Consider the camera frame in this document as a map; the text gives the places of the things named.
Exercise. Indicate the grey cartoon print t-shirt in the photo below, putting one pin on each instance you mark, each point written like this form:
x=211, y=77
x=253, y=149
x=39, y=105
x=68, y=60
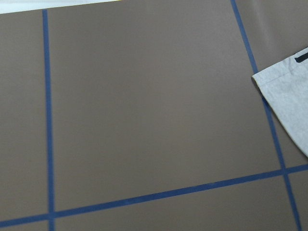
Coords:
x=284, y=86

